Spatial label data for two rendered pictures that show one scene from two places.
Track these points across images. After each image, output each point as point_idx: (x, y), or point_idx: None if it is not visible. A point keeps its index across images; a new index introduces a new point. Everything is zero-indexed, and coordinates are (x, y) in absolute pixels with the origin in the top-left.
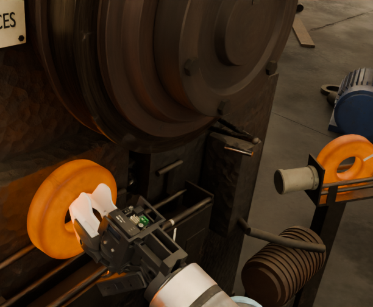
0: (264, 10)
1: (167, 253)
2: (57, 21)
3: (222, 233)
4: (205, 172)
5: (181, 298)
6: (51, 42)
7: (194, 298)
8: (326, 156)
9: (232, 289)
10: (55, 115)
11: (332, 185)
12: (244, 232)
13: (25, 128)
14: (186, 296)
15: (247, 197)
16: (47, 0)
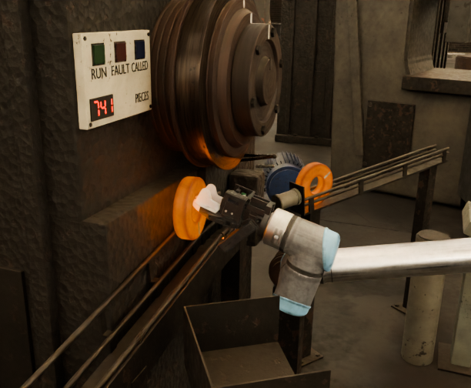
0: (273, 73)
1: (265, 204)
2: (183, 88)
3: (252, 243)
4: None
5: (283, 221)
6: (178, 102)
7: (289, 219)
8: (302, 178)
9: None
10: (158, 159)
11: (310, 197)
12: None
13: (147, 166)
14: (285, 219)
15: None
16: (175, 78)
